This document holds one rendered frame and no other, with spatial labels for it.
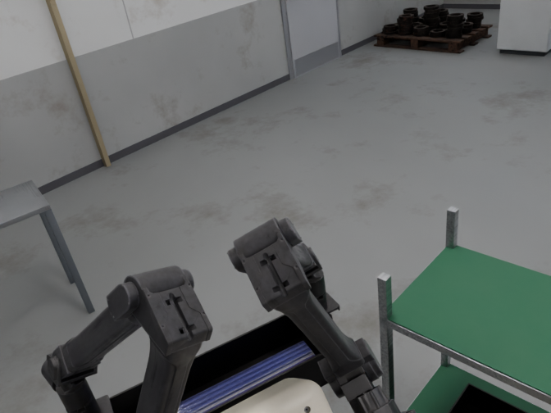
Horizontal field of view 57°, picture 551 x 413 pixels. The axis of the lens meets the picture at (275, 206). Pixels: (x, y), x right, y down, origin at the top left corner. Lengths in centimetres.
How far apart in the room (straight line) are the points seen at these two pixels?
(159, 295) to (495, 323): 110
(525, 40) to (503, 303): 583
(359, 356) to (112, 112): 472
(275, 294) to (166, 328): 16
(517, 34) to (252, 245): 668
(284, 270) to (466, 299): 99
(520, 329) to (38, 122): 444
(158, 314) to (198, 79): 539
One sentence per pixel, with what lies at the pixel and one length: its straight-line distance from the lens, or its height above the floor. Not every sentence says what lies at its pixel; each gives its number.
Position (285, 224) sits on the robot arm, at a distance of 78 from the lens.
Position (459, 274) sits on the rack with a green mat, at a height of 95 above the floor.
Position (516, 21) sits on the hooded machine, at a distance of 727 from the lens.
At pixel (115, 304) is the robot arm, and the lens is 77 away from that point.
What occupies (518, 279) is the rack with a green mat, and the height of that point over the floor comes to 95.
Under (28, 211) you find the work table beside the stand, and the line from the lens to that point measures 311.
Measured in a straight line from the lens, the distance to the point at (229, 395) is 131.
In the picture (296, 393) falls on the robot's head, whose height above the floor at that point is 139.
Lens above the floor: 205
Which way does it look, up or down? 31 degrees down
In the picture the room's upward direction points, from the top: 9 degrees counter-clockwise
